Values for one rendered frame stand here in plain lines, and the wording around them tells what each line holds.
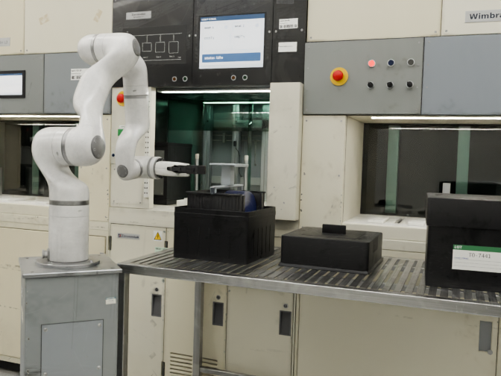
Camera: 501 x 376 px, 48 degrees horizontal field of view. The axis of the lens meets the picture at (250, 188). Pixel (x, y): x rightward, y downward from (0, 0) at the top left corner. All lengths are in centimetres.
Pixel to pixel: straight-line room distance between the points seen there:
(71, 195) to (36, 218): 109
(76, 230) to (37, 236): 107
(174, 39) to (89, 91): 70
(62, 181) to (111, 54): 44
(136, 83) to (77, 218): 58
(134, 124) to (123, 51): 31
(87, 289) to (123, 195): 88
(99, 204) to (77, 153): 90
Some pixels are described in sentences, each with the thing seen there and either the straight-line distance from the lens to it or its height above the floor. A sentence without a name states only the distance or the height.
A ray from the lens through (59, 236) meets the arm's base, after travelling 179.
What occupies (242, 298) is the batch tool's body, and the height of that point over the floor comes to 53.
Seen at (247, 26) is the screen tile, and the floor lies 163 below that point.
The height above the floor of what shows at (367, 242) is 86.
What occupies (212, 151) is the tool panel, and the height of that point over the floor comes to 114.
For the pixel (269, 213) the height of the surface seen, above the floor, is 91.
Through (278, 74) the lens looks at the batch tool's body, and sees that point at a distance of 225.
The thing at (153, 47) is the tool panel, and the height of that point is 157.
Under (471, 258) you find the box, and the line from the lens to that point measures 167.
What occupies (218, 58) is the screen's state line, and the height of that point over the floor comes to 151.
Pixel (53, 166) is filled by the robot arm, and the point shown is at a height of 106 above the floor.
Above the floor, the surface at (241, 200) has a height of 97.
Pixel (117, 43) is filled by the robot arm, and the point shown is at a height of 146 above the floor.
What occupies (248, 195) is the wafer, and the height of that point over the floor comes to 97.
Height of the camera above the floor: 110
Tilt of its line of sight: 3 degrees down
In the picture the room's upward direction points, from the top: 2 degrees clockwise
